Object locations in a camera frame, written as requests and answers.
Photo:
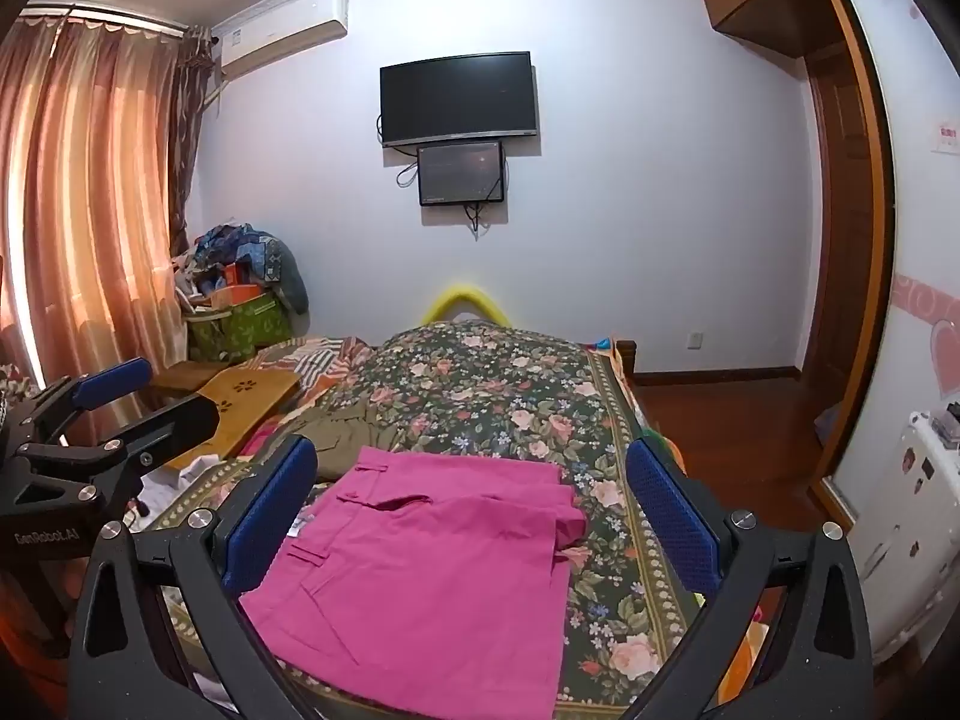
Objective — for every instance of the white wall socket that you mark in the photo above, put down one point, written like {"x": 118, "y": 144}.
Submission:
{"x": 697, "y": 341}

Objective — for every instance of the magenta cloth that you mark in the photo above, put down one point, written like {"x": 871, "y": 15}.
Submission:
{"x": 260, "y": 439}

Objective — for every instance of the olive green pants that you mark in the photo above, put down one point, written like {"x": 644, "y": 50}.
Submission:
{"x": 337, "y": 427}

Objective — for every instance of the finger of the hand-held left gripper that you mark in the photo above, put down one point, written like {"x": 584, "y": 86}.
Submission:
{"x": 176, "y": 420}
{"x": 112, "y": 382}

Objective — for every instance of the orange box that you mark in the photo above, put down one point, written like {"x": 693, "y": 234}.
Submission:
{"x": 238, "y": 294}

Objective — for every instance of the white sliding wardrobe door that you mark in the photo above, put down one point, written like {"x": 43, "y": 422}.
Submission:
{"x": 922, "y": 255}

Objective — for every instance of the small black monitor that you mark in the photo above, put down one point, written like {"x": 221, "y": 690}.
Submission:
{"x": 461, "y": 172}

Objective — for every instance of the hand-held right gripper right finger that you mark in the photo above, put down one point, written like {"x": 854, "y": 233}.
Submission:
{"x": 673, "y": 517}

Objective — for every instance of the brown curtain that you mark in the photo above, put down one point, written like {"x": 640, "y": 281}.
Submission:
{"x": 191, "y": 127}

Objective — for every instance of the black wall television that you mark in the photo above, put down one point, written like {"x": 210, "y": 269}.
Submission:
{"x": 457, "y": 97}

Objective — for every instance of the orange curtain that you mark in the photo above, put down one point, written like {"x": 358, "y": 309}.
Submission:
{"x": 90, "y": 165}

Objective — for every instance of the wooden lap desk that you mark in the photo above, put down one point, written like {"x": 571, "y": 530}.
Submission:
{"x": 240, "y": 397}

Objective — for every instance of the white air conditioner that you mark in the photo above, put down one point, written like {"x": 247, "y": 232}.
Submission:
{"x": 285, "y": 34}

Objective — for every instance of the floral blanket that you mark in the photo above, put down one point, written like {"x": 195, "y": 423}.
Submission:
{"x": 487, "y": 390}

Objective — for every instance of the wooden room door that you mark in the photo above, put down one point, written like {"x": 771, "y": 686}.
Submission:
{"x": 836, "y": 225}

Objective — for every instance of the white cabinet with stickers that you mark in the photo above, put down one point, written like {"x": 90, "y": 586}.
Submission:
{"x": 907, "y": 525}

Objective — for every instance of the wooden bed post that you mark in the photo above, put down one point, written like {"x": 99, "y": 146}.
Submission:
{"x": 626, "y": 360}

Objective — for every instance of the pink pants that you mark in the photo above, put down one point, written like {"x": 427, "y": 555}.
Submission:
{"x": 420, "y": 577}

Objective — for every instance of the green patterned bag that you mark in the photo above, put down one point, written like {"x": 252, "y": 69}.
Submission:
{"x": 240, "y": 330}

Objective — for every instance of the striped cloth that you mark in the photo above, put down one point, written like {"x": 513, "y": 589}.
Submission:
{"x": 322, "y": 364}

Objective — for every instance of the yellow foam arch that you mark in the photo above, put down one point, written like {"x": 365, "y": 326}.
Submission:
{"x": 450, "y": 298}

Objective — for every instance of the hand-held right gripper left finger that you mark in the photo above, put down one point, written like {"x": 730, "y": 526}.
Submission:
{"x": 271, "y": 514}

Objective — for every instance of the pile of clothes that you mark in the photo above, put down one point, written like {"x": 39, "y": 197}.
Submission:
{"x": 255, "y": 247}

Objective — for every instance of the blue cloth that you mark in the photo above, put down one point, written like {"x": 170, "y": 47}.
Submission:
{"x": 831, "y": 427}

